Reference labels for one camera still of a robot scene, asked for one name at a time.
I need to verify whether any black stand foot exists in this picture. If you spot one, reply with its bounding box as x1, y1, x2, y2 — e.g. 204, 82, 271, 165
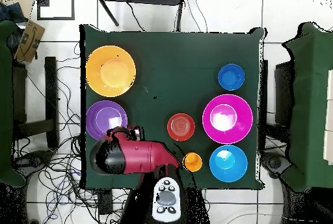
260, 151, 293, 179
12, 150, 54, 176

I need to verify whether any small red bowl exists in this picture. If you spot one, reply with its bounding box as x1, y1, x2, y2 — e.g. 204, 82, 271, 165
166, 112, 196, 142

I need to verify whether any cardboard box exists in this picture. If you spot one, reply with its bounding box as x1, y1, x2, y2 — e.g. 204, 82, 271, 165
14, 20, 46, 63

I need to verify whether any large pink bowl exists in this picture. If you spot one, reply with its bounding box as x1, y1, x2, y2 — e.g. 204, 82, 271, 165
202, 93, 254, 145

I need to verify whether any black box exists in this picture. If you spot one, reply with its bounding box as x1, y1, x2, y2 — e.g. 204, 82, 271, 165
274, 61, 295, 126

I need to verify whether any medium sky blue bowl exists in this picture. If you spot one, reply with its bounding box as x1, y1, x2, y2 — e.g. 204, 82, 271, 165
209, 145, 248, 183

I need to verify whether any tangle of cables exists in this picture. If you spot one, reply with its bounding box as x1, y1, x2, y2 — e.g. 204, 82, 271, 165
11, 41, 131, 224

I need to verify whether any purple bowl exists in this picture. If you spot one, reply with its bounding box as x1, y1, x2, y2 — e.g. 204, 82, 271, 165
85, 100, 129, 141

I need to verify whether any large yellow bowl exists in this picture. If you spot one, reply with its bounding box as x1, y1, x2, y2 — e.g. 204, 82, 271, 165
85, 45, 137, 98

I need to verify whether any black power strip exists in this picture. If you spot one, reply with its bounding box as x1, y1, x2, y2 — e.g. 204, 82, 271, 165
98, 189, 113, 215

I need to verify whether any small dark blue bowl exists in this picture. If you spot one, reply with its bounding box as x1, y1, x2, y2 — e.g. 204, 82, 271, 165
217, 63, 246, 91

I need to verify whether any black square frame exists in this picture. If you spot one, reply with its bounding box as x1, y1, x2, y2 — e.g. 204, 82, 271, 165
36, 0, 75, 21

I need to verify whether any dark green tablecloth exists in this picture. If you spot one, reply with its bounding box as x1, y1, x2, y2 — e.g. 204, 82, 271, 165
79, 23, 266, 191

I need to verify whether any black floor stand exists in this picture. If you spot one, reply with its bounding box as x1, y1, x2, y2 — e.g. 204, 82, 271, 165
12, 56, 60, 148

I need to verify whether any orange cup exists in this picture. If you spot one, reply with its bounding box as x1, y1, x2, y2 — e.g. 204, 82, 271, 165
182, 152, 203, 173

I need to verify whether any green covered side table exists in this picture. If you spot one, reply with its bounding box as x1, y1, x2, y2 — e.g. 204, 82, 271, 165
0, 20, 27, 188
282, 21, 333, 192

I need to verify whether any blue cloth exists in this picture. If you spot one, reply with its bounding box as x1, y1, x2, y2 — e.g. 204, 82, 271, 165
0, 1, 27, 24

